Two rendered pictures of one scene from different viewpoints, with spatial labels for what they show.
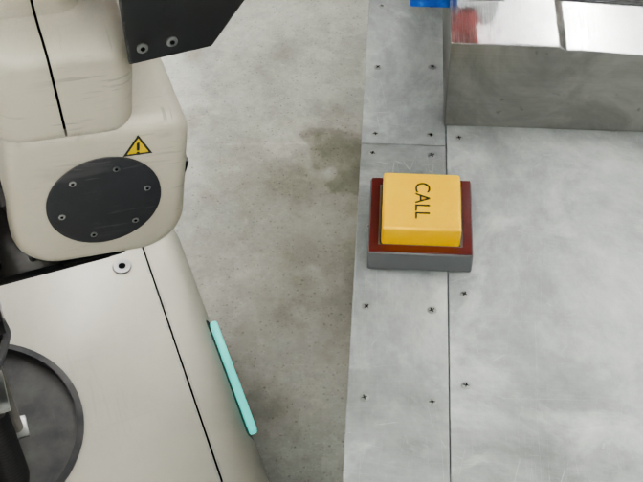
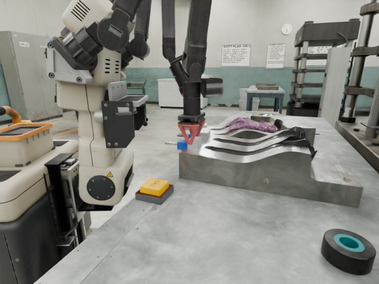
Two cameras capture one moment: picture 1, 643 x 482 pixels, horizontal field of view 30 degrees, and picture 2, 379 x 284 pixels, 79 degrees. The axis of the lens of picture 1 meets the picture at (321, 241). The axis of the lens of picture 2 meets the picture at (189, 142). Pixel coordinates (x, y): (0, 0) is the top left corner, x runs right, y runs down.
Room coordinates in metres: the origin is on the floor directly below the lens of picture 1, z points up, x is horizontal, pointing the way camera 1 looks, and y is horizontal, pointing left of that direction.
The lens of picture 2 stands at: (0.10, -0.34, 1.13)
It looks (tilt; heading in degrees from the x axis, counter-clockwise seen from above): 17 degrees down; 16
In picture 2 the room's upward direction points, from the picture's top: straight up
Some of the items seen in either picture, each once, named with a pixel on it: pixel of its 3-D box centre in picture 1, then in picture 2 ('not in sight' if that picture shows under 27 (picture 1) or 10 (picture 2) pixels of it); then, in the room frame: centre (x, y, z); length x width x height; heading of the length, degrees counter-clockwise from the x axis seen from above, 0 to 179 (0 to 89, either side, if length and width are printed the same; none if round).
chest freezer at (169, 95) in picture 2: not in sight; (183, 93); (7.59, 2.07, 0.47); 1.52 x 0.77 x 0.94; 90
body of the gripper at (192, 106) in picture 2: not in sight; (192, 108); (0.84, -0.13, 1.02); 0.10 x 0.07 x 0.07; 176
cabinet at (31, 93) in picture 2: not in sight; (34, 79); (4.50, 4.78, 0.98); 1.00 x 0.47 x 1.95; 0
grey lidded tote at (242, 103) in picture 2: not in sight; (249, 105); (7.57, -0.07, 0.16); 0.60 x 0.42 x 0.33; 86
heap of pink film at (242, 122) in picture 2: not in sight; (249, 123); (1.22, -0.30, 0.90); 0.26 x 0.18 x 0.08; 103
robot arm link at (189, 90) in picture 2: not in sight; (193, 89); (0.84, -0.13, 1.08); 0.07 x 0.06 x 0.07; 120
